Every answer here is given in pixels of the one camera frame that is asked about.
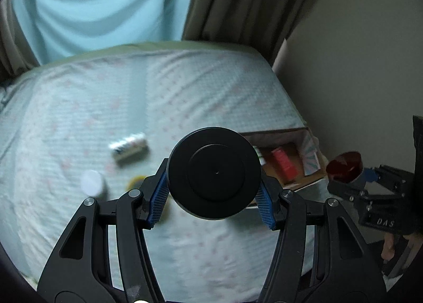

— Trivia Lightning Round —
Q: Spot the black round lid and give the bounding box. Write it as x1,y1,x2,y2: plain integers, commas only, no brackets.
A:
166,127,263,220

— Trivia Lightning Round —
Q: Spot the red box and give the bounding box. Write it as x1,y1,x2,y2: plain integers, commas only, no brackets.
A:
271,146,305,182

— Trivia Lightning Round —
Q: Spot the green and white packet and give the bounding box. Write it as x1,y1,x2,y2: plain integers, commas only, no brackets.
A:
254,146,268,166

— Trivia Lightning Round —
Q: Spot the brown curtain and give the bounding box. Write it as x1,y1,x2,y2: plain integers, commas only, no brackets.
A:
0,0,41,83
181,0,322,66

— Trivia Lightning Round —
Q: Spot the yellow tape roll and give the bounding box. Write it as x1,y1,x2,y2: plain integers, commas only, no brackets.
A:
128,175,146,191

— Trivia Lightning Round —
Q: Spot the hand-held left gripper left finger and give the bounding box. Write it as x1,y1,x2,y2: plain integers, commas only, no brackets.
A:
37,158,171,303

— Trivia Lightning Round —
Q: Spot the cardboard box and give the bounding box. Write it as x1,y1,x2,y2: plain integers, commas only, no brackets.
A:
238,127,328,208

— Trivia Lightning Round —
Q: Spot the small white striped box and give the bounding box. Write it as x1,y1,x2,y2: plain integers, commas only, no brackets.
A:
109,133,149,166

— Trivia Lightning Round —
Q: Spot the striped packet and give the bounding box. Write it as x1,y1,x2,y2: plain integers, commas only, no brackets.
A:
299,131,322,176

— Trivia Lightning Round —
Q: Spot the white lidded jar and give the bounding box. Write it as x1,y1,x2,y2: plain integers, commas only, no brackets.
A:
81,170,107,198

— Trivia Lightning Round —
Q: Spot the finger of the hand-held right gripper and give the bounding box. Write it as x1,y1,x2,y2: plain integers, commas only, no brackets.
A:
327,180,370,206
361,165,415,195

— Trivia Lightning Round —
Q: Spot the red plastic cup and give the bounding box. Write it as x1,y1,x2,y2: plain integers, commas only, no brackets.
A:
326,150,365,185

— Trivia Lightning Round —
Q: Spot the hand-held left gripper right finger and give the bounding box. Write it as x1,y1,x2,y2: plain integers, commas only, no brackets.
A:
255,179,388,303

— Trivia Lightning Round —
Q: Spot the person's right hand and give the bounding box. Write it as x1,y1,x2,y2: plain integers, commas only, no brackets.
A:
381,233,399,261

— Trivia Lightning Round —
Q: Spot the light blue sheer curtain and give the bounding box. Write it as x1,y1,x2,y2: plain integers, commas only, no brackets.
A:
10,0,202,66

